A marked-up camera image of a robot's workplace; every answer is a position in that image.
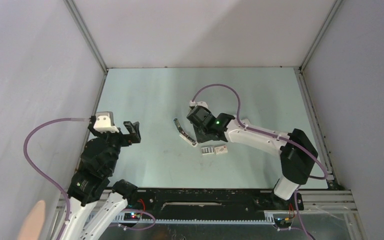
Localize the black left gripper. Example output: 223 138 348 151
89 119 141 173

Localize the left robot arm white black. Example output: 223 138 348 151
54 117 141 240

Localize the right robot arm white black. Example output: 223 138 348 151
186 102 318 209

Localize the open staple box tray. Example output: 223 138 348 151
201 146 215 155

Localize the white staple box sleeve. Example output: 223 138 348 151
214 145 228 155

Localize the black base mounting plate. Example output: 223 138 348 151
132 188 304 220

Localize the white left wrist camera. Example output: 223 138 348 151
93 111 120 133

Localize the slotted cable duct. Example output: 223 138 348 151
111 212 279 225

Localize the aluminium corner frame post left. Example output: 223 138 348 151
63 0 108 75

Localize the aluminium corner frame post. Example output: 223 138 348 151
299 0 344 72
63 0 108 75

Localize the aluminium corner frame post right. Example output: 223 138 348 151
299 0 344 72

